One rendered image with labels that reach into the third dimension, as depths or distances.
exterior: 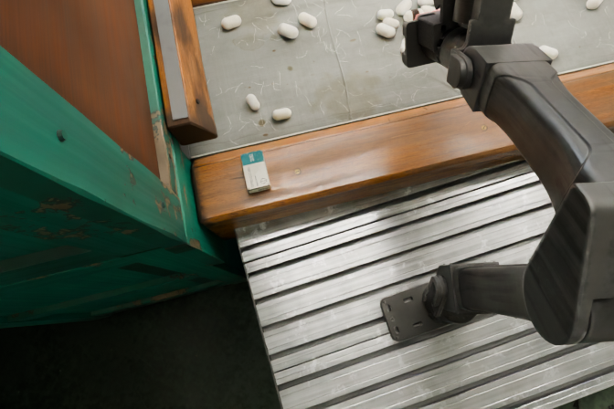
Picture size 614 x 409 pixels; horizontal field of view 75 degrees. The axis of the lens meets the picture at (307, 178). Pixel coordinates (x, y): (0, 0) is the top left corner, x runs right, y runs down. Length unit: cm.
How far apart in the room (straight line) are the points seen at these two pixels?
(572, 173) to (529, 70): 14
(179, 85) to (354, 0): 39
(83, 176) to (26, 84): 7
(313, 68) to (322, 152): 17
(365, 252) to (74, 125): 51
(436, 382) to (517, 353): 14
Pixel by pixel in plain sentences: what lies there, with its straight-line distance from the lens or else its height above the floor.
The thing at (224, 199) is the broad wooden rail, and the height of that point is 76.
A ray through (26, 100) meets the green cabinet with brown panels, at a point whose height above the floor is 115.
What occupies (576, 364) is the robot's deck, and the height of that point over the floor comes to 67.
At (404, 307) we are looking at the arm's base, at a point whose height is 68.
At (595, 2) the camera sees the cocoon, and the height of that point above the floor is 76.
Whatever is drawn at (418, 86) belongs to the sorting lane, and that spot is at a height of 74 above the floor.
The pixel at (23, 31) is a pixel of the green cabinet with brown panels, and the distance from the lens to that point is 35.
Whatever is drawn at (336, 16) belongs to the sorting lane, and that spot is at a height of 74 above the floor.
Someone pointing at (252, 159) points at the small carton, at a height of 78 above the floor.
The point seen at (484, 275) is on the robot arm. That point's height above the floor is 90.
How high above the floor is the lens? 137
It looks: 73 degrees down
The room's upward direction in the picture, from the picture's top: straight up
